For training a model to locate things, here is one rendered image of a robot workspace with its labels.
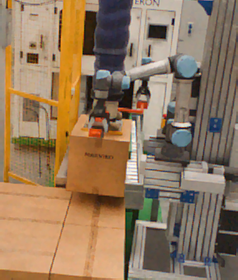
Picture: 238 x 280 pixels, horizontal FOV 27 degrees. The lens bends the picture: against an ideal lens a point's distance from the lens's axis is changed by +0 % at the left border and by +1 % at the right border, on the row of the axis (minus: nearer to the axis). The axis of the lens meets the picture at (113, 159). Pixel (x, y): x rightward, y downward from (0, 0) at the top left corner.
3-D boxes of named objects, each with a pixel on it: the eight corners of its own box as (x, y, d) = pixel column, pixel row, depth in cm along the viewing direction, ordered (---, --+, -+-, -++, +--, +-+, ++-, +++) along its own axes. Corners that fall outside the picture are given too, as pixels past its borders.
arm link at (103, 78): (111, 72, 280) (97, 71, 279) (110, 92, 284) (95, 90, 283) (111, 70, 288) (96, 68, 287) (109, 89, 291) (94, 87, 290)
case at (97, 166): (77, 163, 395) (81, 114, 382) (126, 168, 394) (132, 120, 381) (65, 191, 338) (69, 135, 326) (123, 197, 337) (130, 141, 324)
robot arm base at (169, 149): (183, 152, 325) (185, 137, 321) (184, 158, 310) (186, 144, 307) (160, 149, 326) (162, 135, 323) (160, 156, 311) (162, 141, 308)
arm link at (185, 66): (186, 141, 310) (193, 53, 292) (192, 149, 296) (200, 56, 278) (167, 141, 309) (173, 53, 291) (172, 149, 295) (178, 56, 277)
